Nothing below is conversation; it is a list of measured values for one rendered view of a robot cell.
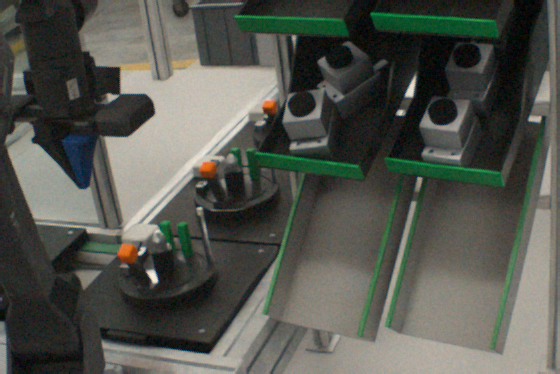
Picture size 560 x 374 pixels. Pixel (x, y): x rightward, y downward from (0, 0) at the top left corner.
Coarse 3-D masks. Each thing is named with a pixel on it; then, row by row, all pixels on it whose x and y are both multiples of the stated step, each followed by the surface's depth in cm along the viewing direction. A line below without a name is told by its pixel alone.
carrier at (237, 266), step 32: (160, 224) 125; (160, 256) 121; (192, 256) 126; (224, 256) 129; (256, 256) 128; (96, 288) 125; (128, 288) 120; (160, 288) 119; (192, 288) 119; (224, 288) 122; (128, 320) 117; (160, 320) 116; (192, 320) 115; (224, 320) 115
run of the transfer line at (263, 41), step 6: (258, 36) 234; (264, 36) 233; (270, 36) 233; (294, 36) 231; (258, 42) 235; (264, 42) 234; (270, 42) 234; (294, 42) 232; (258, 48) 236; (264, 48) 235; (270, 48) 234; (294, 48) 233; (258, 54) 236; (264, 54) 236; (270, 54) 235; (264, 60) 237; (270, 60) 236; (264, 66) 238; (270, 66) 237; (546, 66) 213
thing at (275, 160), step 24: (360, 24) 113; (312, 48) 108; (360, 48) 110; (384, 48) 109; (408, 48) 102; (312, 72) 109; (408, 72) 103; (384, 96) 103; (360, 120) 102; (384, 120) 99; (264, 144) 102; (288, 144) 103; (360, 144) 100; (288, 168) 101; (312, 168) 99; (336, 168) 97; (360, 168) 95
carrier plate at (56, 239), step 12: (48, 228) 143; (60, 228) 142; (72, 228) 142; (84, 228) 142; (48, 240) 139; (60, 240) 139; (72, 240) 138; (84, 240) 141; (48, 252) 136; (60, 252) 135; (72, 252) 138; (60, 264) 135; (0, 288) 127; (0, 300) 124; (0, 312) 122
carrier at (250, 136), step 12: (252, 108) 175; (252, 120) 174; (264, 120) 165; (240, 132) 170; (252, 132) 169; (264, 132) 163; (228, 144) 165; (240, 144) 165; (252, 144) 164; (240, 156) 160
